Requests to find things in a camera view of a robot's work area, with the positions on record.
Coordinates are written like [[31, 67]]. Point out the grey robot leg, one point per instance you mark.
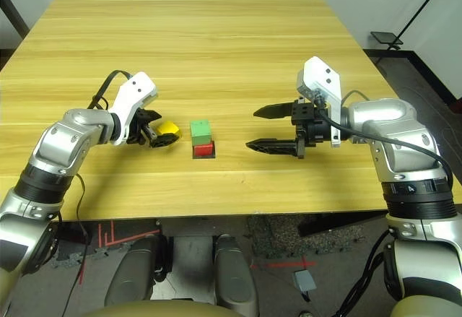
[[234, 277], [135, 273]]

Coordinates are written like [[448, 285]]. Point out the grey metal stand plate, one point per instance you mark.
[[191, 266]]

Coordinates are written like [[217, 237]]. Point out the red wooden block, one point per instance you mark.
[[203, 150]]

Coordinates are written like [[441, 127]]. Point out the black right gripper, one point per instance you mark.
[[317, 131]]

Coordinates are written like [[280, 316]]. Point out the wooden side table black frame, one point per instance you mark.
[[12, 10]]

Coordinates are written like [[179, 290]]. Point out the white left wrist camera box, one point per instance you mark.
[[133, 89]]

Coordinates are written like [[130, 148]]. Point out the black tripod stand with tray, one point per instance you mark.
[[388, 38]]

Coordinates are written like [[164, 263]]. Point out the green wooden block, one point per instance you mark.
[[200, 132]]

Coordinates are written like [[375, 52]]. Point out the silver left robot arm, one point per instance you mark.
[[61, 140]]

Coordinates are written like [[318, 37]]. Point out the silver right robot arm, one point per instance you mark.
[[397, 133]]

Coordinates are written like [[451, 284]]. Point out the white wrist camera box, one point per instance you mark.
[[133, 89], [321, 75]]

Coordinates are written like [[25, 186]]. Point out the grey floor pedal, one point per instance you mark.
[[304, 280]]

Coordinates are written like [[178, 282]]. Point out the olive robot torso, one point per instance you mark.
[[155, 309]]

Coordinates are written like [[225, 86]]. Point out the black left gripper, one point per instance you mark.
[[137, 133]]

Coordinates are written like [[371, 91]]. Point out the black square pad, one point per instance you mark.
[[204, 157]]

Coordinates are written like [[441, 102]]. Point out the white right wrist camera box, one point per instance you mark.
[[321, 75]]

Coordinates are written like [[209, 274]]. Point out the red angled floor tape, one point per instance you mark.
[[108, 237]]

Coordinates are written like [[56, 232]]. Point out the black foam floor mat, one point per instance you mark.
[[278, 237]]

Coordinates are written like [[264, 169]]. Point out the yellow wooden block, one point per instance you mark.
[[167, 128]]

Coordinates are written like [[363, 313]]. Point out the grey robot right leg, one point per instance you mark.
[[234, 277]]

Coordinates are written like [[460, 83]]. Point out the grey robot left leg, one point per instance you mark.
[[135, 273]]

